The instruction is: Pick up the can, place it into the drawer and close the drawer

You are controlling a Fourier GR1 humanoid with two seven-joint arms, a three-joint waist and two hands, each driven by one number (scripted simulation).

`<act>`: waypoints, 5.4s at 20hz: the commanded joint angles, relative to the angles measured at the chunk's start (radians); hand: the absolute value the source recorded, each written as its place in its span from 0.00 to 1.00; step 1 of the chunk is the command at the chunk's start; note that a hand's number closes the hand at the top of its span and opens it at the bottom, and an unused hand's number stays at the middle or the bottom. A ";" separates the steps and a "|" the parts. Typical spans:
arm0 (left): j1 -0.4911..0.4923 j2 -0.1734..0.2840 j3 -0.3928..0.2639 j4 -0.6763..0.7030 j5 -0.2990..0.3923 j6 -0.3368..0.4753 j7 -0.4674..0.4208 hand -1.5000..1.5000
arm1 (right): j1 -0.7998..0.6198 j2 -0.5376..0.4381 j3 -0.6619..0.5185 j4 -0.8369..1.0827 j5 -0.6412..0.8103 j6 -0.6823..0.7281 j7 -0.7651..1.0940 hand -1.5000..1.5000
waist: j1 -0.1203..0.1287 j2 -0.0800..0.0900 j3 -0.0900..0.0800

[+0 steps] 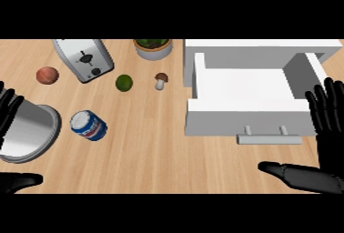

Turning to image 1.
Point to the green avocado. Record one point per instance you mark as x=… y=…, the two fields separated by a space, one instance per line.
x=125 y=83

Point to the white cabinet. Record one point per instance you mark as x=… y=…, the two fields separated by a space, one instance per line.
x=252 y=54

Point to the brown cap mushroom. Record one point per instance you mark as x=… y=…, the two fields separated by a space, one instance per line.
x=160 y=81

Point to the silver metal pot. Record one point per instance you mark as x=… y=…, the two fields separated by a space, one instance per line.
x=26 y=130

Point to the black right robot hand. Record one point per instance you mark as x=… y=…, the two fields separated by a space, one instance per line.
x=332 y=121

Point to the potted plant in grey pot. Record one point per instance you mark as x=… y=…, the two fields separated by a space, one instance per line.
x=153 y=48

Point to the blue and white can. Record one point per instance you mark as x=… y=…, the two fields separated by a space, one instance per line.
x=89 y=125

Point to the silver toaster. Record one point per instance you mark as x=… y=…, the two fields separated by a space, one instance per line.
x=85 y=59

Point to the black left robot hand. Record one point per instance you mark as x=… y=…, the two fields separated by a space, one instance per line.
x=10 y=180

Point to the white open drawer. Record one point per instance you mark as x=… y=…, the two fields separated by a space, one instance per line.
x=252 y=100

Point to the reddish brown round fruit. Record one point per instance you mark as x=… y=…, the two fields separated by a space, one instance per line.
x=48 y=75

